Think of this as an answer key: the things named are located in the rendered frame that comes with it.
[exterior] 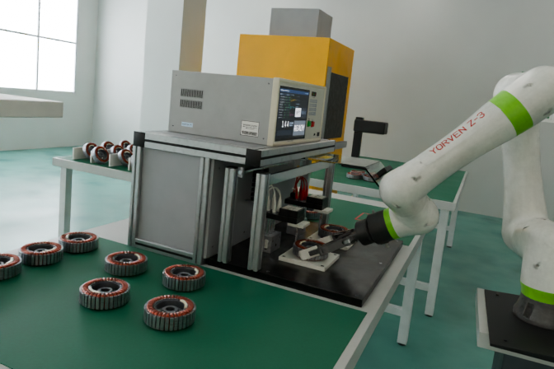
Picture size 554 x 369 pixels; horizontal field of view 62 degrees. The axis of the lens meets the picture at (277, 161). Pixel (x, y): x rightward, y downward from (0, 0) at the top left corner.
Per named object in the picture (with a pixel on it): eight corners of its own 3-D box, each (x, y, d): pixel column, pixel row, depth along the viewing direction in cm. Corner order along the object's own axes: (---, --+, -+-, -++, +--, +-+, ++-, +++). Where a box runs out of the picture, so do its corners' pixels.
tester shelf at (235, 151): (334, 151, 188) (335, 140, 187) (259, 167, 126) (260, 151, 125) (239, 137, 205) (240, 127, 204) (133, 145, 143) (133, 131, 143)
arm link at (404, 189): (521, 145, 117) (493, 123, 126) (509, 115, 110) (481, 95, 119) (401, 226, 123) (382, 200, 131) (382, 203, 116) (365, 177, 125)
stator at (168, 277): (161, 292, 116) (161, 278, 115) (162, 275, 127) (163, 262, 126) (206, 292, 118) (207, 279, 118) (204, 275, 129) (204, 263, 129)
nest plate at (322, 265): (339, 258, 150) (340, 254, 149) (324, 272, 136) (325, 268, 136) (296, 247, 156) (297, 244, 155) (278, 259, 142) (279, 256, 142)
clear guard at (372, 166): (392, 179, 173) (395, 163, 172) (379, 187, 151) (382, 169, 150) (311, 165, 186) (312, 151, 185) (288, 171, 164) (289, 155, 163)
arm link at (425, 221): (448, 235, 127) (440, 203, 135) (432, 211, 120) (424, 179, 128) (400, 249, 133) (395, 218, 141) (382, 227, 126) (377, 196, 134)
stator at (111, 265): (109, 279, 120) (109, 266, 120) (100, 264, 130) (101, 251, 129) (152, 274, 126) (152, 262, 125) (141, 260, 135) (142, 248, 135)
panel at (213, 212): (292, 216, 197) (299, 147, 193) (206, 259, 137) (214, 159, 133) (289, 216, 197) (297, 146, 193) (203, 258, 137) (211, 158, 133)
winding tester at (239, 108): (320, 140, 178) (326, 86, 175) (273, 147, 139) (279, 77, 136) (232, 128, 194) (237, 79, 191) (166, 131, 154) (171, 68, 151)
